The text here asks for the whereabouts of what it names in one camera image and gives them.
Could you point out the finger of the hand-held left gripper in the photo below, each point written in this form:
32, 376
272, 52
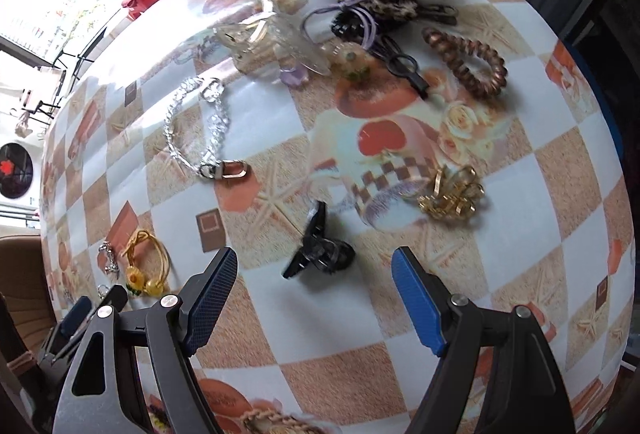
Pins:
75, 314
112, 298

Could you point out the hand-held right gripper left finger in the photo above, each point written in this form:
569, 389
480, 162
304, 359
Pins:
212, 294

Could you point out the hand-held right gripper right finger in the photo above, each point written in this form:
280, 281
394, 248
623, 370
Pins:
417, 304

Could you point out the black hair claw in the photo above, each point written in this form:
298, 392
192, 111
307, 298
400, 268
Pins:
322, 249

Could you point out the small silver hair clip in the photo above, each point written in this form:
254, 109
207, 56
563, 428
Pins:
109, 261

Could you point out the brown leather chair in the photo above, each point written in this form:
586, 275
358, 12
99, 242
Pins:
22, 274

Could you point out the gold hair clip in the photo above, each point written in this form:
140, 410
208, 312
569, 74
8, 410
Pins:
450, 201

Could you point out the black round plate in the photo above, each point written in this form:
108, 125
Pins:
15, 174

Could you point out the printed checkered tablecloth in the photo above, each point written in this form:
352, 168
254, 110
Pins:
500, 154

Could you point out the black hair clip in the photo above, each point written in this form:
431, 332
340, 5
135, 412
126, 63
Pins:
417, 81

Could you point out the purple flower clip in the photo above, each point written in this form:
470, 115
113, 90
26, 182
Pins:
295, 76

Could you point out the clear plastic hair claw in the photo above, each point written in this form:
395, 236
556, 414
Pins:
280, 39

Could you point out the brown hair clip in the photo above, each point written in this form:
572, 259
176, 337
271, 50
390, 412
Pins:
442, 11

